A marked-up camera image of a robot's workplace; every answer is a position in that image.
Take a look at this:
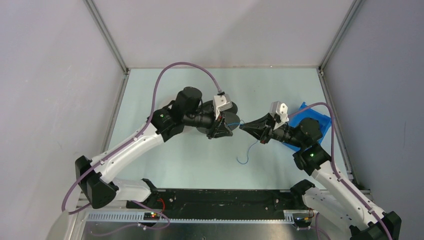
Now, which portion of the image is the blue plastic bin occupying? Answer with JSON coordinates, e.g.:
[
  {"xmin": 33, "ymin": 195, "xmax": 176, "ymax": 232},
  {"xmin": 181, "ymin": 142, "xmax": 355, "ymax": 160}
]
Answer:
[{"xmin": 281, "ymin": 101, "xmax": 332, "ymax": 153}]

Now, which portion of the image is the controller board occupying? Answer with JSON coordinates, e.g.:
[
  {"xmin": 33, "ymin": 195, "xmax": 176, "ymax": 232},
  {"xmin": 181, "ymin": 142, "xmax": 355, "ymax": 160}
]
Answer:
[
  {"xmin": 143, "ymin": 212, "xmax": 161, "ymax": 221},
  {"xmin": 293, "ymin": 217, "xmax": 313, "ymax": 230}
]

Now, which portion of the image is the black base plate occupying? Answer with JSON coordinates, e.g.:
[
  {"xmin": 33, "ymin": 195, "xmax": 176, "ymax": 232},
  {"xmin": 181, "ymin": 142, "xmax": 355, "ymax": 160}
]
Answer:
[{"xmin": 143, "ymin": 188, "xmax": 313, "ymax": 221}]

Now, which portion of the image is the black cable spool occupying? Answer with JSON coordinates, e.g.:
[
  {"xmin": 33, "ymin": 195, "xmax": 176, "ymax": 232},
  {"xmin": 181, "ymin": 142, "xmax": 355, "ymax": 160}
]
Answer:
[{"xmin": 195, "ymin": 100, "xmax": 240, "ymax": 139}]

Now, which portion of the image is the white slotted cable duct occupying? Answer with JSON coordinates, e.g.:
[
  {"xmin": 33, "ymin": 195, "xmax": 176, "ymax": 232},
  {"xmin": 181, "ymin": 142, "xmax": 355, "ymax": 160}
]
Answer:
[{"xmin": 86, "ymin": 211, "xmax": 296, "ymax": 225}]

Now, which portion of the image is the left controller board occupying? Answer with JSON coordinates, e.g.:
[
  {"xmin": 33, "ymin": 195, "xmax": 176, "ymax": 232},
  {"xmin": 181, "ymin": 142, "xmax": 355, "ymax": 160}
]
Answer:
[{"xmin": 143, "ymin": 212, "xmax": 161, "ymax": 221}]

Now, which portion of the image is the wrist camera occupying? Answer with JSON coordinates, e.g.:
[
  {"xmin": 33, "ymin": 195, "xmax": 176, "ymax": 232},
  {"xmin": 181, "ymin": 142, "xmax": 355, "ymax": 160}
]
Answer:
[
  {"xmin": 212, "ymin": 91, "xmax": 233, "ymax": 120},
  {"xmin": 269, "ymin": 101, "xmax": 289, "ymax": 124}
]

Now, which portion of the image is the blue thin cable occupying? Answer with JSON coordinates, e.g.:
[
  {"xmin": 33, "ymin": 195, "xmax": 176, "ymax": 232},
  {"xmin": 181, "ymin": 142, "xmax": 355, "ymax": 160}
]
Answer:
[{"xmin": 227, "ymin": 121, "xmax": 260, "ymax": 166}]

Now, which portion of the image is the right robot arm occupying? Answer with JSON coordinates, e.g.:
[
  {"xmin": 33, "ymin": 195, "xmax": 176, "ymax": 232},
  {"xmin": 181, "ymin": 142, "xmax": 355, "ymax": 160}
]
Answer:
[{"xmin": 240, "ymin": 114, "xmax": 402, "ymax": 240}]

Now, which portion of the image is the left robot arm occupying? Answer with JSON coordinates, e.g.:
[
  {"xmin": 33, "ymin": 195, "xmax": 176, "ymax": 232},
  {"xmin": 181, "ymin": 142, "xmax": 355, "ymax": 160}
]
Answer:
[{"xmin": 75, "ymin": 86, "xmax": 240, "ymax": 209}]

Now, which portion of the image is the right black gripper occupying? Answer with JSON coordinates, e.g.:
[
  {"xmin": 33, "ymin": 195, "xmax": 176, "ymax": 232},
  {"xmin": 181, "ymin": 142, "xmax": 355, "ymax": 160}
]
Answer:
[{"xmin": 239, "ymin": 112, "xmax": 305, "ymax": 149}]

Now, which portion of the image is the right controller board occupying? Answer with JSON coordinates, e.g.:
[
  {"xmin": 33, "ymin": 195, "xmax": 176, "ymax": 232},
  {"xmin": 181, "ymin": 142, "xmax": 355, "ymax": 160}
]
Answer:
[{"xmin": 293, "ymin": 217, "xmax": 313, "ymax": 230}]

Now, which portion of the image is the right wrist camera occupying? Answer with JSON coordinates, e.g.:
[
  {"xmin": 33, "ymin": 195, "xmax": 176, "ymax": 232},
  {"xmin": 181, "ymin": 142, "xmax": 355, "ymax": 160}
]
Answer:
[{"xmin": 269, "ymin": 101, "xmax": 289, "ymax": 124}]

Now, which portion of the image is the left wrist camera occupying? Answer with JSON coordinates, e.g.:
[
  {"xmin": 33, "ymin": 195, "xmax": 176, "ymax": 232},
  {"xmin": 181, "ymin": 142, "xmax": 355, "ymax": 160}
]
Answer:
[{"xmin": 212, "ymin": 91, "xmax": 233, "ymax": 120}]

